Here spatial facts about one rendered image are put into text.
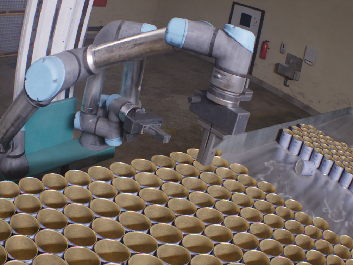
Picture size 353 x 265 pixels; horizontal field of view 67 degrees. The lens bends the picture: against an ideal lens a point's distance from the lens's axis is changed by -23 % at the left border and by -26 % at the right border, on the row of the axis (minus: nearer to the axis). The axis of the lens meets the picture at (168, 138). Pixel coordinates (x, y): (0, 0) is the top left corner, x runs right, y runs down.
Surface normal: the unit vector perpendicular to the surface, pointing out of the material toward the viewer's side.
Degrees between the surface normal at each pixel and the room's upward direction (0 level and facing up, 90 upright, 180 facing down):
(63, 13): 90
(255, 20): 90
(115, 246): 89
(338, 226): 0
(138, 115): 2
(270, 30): 90
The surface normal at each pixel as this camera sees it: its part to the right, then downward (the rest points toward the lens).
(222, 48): -0.26, 0.40
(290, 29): -0.72, 0.14
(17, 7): 0.64, 0.43
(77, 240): 0.26, 0.44
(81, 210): 0.03, 0.40
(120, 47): -0.30, 0.07
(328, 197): 0.22, -0.88
